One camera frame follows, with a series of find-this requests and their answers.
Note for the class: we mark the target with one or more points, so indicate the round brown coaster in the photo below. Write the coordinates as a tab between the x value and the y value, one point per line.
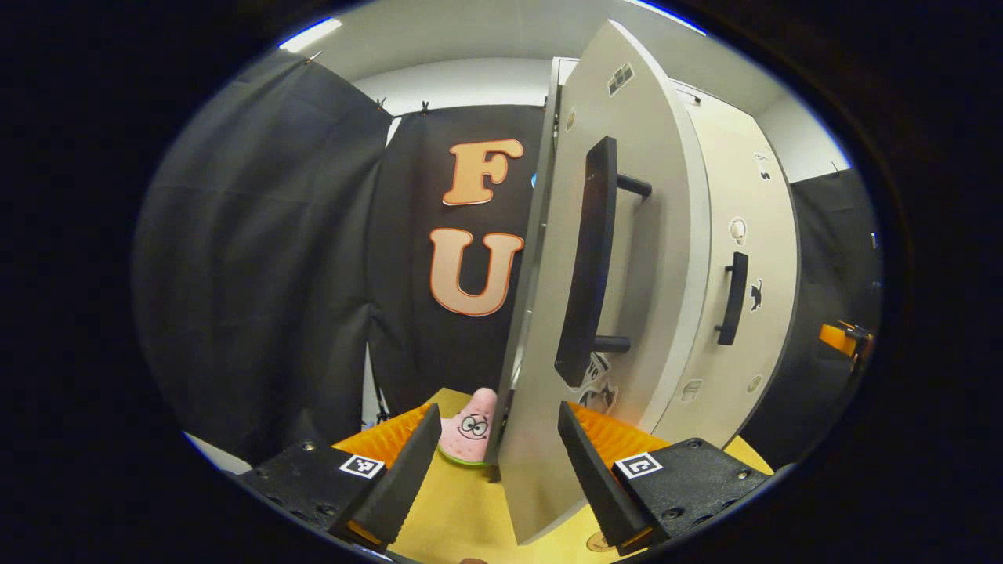
597	542

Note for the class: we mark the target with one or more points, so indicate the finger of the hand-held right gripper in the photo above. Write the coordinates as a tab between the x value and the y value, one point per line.
837	338

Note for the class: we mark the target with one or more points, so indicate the pink star plush toy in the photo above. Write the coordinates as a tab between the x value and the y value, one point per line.
470	427

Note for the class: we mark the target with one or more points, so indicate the white cabinet door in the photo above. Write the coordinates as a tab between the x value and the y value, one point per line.
772	235
674	274

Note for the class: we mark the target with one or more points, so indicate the ceiling light strip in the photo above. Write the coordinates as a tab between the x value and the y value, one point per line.
666	14
309	35

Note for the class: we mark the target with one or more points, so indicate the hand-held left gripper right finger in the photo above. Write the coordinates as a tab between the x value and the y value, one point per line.
595	478

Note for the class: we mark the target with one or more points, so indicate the white cabinet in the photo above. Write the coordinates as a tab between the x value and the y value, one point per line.
533	274

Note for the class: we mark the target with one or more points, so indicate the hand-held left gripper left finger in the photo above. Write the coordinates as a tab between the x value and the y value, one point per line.
407	486

